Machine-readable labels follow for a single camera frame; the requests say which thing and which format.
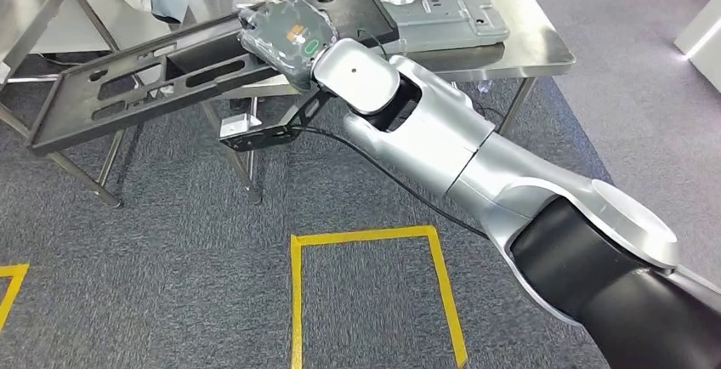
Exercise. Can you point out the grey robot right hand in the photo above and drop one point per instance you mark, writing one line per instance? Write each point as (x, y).
(287, 34)

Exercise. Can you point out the black plastic panel part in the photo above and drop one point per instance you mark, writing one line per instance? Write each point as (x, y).
(62, 113)

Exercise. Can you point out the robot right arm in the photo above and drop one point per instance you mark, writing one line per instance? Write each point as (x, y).
(428, 130)

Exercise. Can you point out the stainless steel workbench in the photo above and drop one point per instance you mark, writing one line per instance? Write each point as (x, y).
(535, 45)
(28, 11)

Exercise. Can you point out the grey stamped metal plate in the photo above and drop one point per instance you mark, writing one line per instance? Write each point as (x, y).
(450, 17)

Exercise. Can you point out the clear plastic water bottle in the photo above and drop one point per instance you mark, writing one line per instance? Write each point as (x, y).
(485, 86)

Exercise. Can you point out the white bench block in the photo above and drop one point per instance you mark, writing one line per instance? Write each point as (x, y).
(73, 28)

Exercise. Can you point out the yellow floor tape square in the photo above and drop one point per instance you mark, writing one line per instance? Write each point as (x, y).
(366, 235)

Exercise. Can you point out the pale wrist camera, black bracket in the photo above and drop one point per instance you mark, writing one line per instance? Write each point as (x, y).
(253, 138)

